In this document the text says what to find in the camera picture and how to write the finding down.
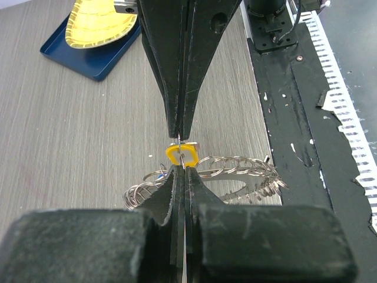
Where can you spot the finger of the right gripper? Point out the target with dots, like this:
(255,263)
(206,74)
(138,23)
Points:
(163,31)
(205,25)

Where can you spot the blue metal tray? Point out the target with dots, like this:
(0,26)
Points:
(94,63)

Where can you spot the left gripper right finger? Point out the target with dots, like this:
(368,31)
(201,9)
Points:
(248,243)

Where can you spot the white slotted cable duct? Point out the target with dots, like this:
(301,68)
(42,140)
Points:
(337,101)

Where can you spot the yellow key tag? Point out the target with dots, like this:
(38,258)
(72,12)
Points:
(185,153)

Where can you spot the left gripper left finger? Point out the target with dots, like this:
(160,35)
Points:
(100,245)

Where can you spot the black mounting plate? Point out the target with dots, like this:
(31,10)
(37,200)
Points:
(311,154)

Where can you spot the yellow bamboo basket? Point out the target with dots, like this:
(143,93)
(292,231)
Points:
(96,23)

